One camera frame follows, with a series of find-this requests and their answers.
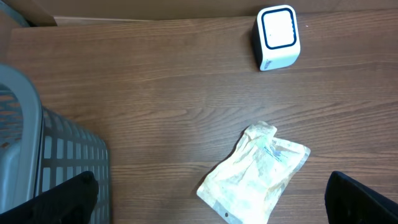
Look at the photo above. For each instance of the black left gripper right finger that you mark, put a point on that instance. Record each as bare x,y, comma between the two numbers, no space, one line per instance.
348,201

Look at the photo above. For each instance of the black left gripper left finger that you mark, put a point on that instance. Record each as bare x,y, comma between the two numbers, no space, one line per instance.
70,202

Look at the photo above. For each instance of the beige plastic pouch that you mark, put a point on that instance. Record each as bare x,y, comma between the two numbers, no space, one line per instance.
246,186

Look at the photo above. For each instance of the white barcode scanner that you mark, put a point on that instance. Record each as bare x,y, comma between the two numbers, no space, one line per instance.
275,37

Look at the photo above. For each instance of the grey plastic mesh basket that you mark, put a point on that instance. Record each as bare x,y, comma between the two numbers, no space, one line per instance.
41,149

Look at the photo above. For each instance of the cardboard backdrop panel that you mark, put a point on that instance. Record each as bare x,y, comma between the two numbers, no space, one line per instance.
45,11

